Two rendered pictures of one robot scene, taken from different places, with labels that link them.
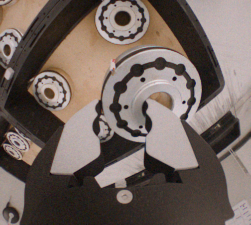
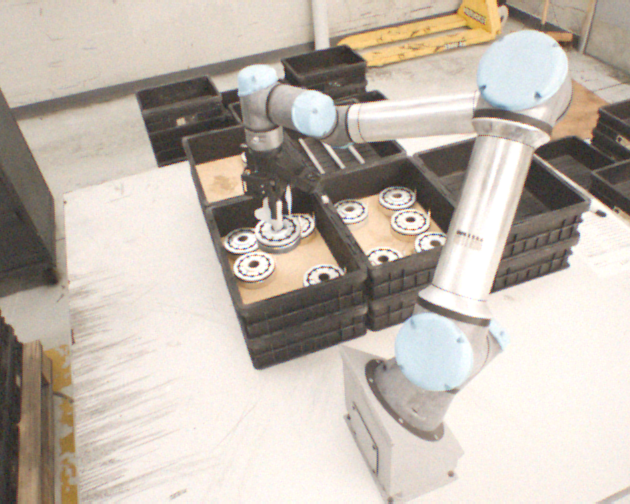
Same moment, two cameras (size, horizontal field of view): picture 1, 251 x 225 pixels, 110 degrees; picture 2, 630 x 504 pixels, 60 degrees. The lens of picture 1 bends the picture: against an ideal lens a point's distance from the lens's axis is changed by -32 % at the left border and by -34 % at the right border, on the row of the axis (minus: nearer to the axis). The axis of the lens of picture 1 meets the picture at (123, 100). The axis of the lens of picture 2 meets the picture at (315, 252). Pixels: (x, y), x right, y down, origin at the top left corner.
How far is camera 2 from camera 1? 116 cm
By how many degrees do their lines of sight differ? 46
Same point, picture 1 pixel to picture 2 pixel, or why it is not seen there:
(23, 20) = (368, 230)
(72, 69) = (302, 249)
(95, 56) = (304, 265)
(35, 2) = (377, 242)
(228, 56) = (223, 472)
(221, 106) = (113, 457)
